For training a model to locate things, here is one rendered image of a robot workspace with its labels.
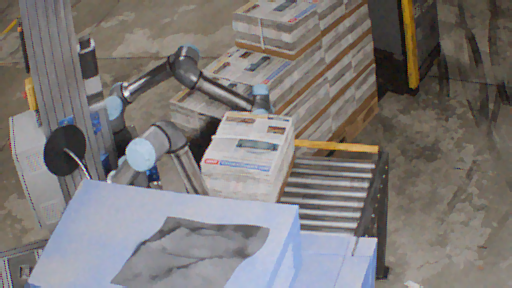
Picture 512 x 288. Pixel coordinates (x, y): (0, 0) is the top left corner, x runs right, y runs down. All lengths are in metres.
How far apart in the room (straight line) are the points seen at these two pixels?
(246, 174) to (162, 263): 1.47
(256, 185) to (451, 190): 1.71
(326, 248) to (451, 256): 2.20
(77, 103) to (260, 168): 0.82
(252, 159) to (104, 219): 1.38
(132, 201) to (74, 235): 0.21
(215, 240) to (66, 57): 1.57
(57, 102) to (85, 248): 1.47
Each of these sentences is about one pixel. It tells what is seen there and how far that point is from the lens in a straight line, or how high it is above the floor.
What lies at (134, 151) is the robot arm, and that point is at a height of 1.32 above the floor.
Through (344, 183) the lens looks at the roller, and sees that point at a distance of 3.47.
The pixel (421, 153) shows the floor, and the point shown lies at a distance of 4.92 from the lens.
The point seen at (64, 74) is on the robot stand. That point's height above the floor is 1.49.
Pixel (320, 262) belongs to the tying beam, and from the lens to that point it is 2.04.
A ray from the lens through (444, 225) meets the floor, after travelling 4.40.
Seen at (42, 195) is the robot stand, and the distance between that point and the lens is 3.49.
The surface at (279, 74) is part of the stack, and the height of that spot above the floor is 0.83.
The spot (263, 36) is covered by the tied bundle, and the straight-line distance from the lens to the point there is 4.28.
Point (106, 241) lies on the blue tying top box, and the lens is 1.90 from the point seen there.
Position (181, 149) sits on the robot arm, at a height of 1.24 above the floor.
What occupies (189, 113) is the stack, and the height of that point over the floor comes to 0.79.
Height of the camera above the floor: 2.98
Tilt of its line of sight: 36 degrees down
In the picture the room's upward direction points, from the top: 8 degrees counter-clockwise
